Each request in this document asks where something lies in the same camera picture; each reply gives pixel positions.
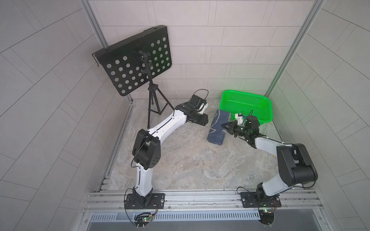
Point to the base circuit board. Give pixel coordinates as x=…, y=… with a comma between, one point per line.
x=143, y=219
x=267, y=215

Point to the metal corner frame post left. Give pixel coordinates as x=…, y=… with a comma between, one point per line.
x=99, y=34

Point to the right base circuit board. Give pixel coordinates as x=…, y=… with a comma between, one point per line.
x=267, y=215

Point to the green plastic basket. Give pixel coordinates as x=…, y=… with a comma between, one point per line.
x=238, y=102

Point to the metal corner frame post right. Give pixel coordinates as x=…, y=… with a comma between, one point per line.
x=312, y=14

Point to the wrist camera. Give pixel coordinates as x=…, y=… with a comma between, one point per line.
x=239, y=118
x=203, y=106

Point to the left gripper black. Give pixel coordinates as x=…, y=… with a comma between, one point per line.
x=202, y=121

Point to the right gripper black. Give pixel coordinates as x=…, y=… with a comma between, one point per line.
x=233, y=125

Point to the metal corner frame post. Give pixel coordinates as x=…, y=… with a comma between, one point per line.
x=99, y=34
x=312, y=14

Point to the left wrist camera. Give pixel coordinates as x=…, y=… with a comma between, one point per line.
x=203, y=106

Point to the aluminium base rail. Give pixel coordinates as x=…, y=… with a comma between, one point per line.
x=198, y=205

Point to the blue patterned pillowcase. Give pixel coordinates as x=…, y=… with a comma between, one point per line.
x=217, y=133

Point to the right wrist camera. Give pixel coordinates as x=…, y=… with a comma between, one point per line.
x=239, y=118

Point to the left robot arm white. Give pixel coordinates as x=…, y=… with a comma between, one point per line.
x=147, y=147

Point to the left base circuit board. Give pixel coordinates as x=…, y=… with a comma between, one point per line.
x=143, y=219

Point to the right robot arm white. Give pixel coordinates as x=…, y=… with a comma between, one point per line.
x=295, y=167

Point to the black music stand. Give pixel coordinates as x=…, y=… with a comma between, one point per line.
x=137, y=60

